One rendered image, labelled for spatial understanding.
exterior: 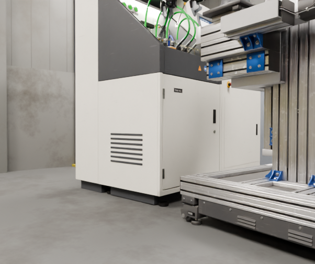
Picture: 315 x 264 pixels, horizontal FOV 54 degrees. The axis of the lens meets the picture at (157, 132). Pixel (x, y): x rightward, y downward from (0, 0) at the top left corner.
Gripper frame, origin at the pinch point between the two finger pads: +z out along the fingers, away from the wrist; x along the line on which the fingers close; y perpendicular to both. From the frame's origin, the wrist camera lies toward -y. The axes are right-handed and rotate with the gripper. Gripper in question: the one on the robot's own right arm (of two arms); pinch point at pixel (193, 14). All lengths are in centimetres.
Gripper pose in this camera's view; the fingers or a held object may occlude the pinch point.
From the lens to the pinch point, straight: 218.3
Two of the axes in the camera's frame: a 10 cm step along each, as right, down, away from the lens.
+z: 0.0, 10.0, 0.2
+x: 6.6, -0.1, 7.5
